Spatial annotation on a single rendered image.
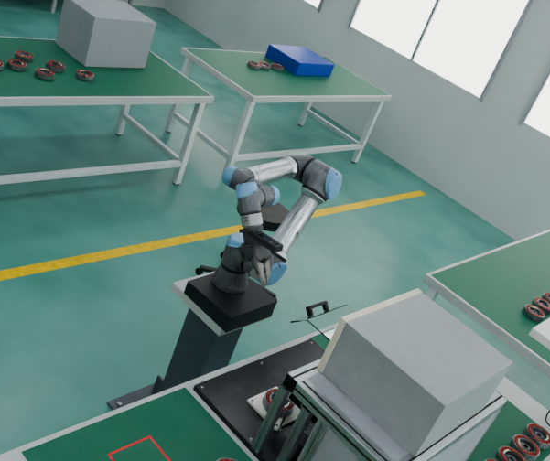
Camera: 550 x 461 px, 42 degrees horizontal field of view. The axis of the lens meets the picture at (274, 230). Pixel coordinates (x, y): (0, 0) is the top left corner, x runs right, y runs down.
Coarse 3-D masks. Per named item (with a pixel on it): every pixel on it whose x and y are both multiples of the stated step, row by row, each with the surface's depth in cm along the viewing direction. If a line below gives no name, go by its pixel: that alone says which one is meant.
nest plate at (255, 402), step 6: (258, 396) 250; (252, 402) 247; (258, 402) 248; (258, 408) 245; (294, 408) 251; (264, 414) 244; (294, 414) 249; (288, 420) 245; (294, 420) 247; (276, 426) 241; (282, 426) 242
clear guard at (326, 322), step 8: (320, 312) 262; (328, 312) 258; (336, 312) 260; (344, 312) 262; (352, 312) 264; (296, 320) 254; (304, 320) 251; (312, 320) 250; (320, 320) 252; (328, 320) 254; (336, 320) 255; (320, 328) 248; (328, 328) 249; (328, 336) 245
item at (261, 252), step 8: (240, 232) 251; (248, 232) 249; (248, 240) 249; (240, 248) 249; (248, 248) 247; (256, 248) 245; (264, 248) 248; (240, 256) 250; (248, 256) 248; (256, 256) 245; (264, 256) 248
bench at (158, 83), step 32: (32, 64) 445; (64, 64) 463; (160, 64) 528; (0, 96) 392; (32, 96) 406; (64, 96) 421; (96, 96) 437; (128, 96) 454; (160, 96) 473; (192, 96) 494; (192, 128) 516
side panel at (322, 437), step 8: (320, 424) 207; (320, 432) 207; (328, 432) 207; (312, 440) 210; (320, 440) 208; (328, 440) 207; (336, 440) 205; (312, 448) 210; (320, 448) 210; (328, 448) 208; (336, 448) 206; (344, 448) 204; (304, 456) 213; (312, 456) 212; (320, 456) 210; (328, 456) 208; (336, 456) 206; (344, 456) 204; (352, 456) 202
